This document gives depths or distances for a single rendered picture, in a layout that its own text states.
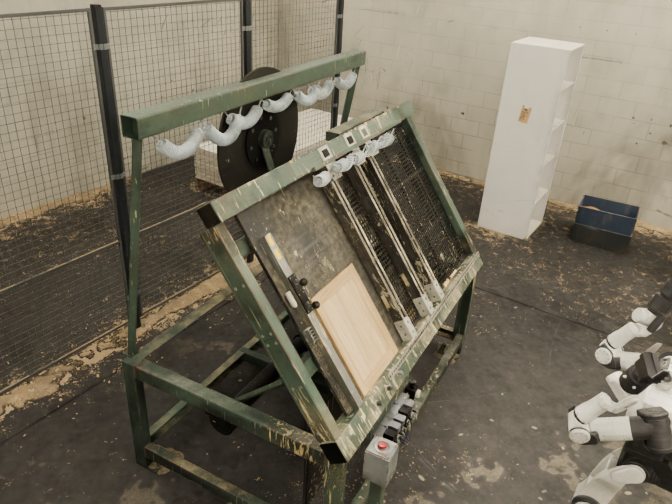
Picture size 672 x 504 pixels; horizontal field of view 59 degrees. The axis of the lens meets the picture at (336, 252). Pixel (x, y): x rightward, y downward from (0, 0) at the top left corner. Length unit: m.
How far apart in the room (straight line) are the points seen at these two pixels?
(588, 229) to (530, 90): 1.70
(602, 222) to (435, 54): 3.14
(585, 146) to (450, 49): 2.13
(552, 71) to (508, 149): 0.91
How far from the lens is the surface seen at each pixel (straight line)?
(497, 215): 6.99
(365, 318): 3.19
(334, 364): 2.88
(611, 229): 7.11
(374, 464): 2.77
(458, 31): 8.27
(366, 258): 3.29
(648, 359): 2.37
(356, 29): 8.99
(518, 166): 6.75
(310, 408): 2.76
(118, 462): 4.07
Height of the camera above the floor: 2.92
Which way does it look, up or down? 28 degrees down
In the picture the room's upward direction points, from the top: 4 degrees clockwise
